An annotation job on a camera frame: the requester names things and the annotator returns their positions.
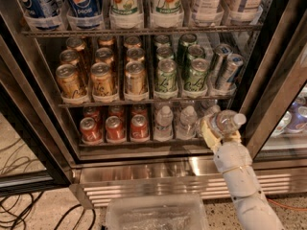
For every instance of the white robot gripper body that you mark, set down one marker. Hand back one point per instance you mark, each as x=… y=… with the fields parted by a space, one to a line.
x=230 y=157

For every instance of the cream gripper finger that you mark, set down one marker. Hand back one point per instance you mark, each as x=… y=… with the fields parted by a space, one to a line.
x=234 y=137
x=211 y=140

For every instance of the clear plastic water bottle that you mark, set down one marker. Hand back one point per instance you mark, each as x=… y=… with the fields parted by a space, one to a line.
x=226 y=122

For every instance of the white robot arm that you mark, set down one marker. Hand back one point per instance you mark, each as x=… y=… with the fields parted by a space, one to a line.
x=254 y=212

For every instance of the clear water bottle middle rear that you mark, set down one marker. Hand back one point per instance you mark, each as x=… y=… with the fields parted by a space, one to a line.
x=186 y=126

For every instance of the clear water bottle right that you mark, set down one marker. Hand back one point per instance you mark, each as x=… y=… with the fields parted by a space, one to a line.
x=210 y=111

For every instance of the clear water bottle left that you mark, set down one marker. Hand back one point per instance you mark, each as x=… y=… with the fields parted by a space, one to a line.
x=163 y=127

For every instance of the steel fridge base grille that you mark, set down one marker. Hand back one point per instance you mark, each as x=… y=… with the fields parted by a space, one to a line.
x=96 y=186

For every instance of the glass fridge door right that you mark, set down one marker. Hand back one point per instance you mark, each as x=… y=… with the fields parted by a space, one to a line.
x=275 y=75

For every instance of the glass fridge door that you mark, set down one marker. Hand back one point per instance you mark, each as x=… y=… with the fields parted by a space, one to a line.
x=30 y=157
x=275 y=75

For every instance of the glass fridge door left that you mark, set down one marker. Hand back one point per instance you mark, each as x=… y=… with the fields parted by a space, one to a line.
x=30 y=157

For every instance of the Pepsi bottle right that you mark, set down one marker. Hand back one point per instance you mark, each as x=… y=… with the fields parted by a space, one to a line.
x=83 y=0

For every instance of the silver blue slim can front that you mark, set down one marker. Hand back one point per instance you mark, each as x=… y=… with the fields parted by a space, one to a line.
x=229 y=72

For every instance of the silver blue slim can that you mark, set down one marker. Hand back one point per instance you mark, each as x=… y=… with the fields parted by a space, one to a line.
x=221 y=52
x=229 y=72

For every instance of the green LaCroix can front right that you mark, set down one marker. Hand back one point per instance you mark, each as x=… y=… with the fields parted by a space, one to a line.
x=196 y=75

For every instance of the green lacroix can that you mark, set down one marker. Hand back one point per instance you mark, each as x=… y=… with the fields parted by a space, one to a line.
x=166 y=76
x=196 y=75

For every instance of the purple can behind glass door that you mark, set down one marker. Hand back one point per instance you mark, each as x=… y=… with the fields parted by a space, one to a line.
x=299 y=119

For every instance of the red soda can front right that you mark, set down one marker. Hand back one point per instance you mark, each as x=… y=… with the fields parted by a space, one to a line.
x=139 y=128

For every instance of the red soda can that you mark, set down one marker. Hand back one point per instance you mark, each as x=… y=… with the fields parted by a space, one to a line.
x=90 y=130
x=114 y=130
x=139 y=128

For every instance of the green LaCroix can front left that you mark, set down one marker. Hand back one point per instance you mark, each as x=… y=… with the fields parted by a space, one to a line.
x=166 y=76

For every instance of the silver blue slim can rear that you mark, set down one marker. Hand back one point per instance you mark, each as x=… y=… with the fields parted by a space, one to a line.
x=221 y=52

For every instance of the tan LaCroix can front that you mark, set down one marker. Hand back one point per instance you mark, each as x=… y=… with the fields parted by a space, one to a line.
x=136 y=79

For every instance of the clear plastic bin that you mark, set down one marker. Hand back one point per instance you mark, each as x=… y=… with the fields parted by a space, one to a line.
x=157 y=212

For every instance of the red soda can front middle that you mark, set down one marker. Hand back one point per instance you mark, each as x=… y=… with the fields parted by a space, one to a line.
x=114 y=130

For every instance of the red soda can front left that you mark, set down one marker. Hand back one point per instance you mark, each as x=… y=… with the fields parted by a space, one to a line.
x=90 y=130

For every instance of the orange LaCroix can front middle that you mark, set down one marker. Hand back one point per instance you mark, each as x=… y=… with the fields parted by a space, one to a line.
x=103 y=80

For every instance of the orange lacroix can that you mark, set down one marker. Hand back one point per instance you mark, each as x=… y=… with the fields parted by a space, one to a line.
x=103 y=80
x=70 y=82

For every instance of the orange LaCroix can front left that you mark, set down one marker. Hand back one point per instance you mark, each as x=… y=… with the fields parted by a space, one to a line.
x=70 y=82

